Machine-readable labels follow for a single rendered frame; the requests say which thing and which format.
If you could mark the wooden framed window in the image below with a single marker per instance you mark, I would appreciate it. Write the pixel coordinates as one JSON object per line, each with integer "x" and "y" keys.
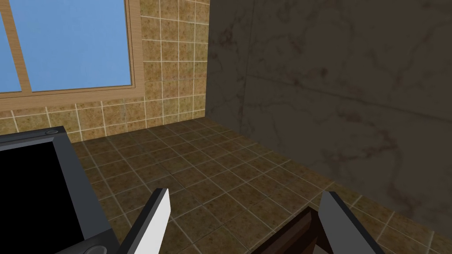
{"x": 67, "y": 49}

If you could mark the dark grey appliance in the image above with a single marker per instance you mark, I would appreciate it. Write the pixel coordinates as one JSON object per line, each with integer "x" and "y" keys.
{"x": 39, "y": 194}

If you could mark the dark brown wooden cabinet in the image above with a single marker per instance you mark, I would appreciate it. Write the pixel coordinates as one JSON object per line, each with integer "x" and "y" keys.
{"x": 295, "y": 234}

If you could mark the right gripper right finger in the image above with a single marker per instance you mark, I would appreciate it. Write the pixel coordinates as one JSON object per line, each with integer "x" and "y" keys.
{"x": 342, "y": 229}

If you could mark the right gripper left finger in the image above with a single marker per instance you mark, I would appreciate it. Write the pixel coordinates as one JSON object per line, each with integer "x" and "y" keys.
{"x": 152, "y": 225}

